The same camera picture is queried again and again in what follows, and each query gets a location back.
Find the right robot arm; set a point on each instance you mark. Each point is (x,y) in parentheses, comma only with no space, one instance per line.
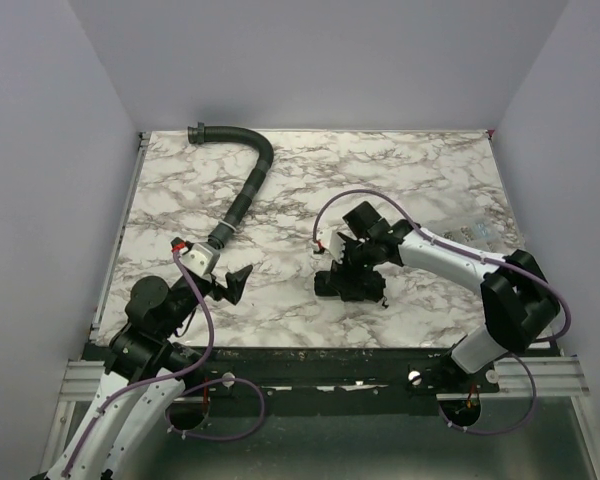
(518,304)

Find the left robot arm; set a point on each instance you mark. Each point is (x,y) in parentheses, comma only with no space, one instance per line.
(143,373)

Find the clear plastic screw box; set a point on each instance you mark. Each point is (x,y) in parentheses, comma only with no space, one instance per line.
(466,224)

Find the black folding umbrella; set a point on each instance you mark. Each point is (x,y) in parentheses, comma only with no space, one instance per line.
(367,286)

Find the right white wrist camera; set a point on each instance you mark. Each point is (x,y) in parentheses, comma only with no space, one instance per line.
(334,243)

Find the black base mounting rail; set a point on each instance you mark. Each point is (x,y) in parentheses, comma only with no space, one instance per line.
(328,382)

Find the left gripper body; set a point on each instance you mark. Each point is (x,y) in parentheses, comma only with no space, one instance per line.
(220,288)

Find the aluminium table frame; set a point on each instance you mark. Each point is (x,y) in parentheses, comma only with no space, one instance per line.
(540,371)

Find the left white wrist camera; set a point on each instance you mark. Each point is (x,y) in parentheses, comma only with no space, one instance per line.
(198,258)

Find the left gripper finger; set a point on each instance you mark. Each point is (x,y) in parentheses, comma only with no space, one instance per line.
(234,289)
(238,279)

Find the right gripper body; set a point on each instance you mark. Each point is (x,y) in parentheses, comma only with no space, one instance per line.
(355,279)

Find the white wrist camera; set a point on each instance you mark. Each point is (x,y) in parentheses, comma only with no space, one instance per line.
(198,258)
(334,243)

